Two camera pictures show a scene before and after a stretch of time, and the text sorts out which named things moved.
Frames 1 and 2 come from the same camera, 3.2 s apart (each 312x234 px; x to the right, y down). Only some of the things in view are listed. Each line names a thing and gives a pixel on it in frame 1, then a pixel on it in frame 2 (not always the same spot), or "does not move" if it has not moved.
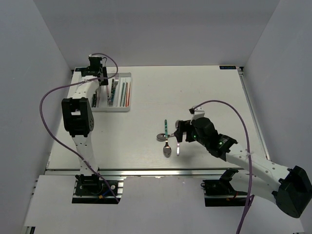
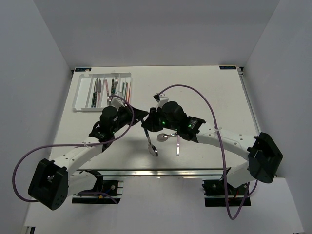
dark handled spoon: [161, 137] does not move
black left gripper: [105, 82] to [139, 115]
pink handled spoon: [178, 146] does not move
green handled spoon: [166, 150] to [151, 148]
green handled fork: [116, 80] does not move
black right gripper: [179, 133] to [150, 123]
